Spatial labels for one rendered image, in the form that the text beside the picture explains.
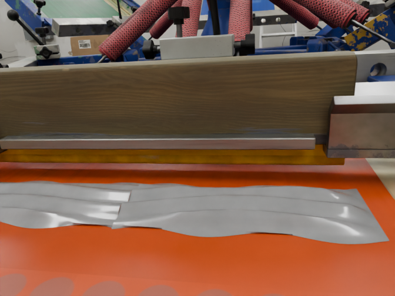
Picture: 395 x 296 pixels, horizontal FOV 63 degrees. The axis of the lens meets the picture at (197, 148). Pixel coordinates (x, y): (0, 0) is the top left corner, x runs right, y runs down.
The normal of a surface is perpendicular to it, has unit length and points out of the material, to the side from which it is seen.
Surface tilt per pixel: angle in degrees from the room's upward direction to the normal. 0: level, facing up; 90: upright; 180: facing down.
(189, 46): 90
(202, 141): 90
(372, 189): 0
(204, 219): 47
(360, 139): 90
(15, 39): 90
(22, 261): 0
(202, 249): 0
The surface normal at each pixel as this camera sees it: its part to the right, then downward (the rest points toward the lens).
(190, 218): -0.17, -0.44
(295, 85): -0.17, 0.34
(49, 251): -0.06, -0.94
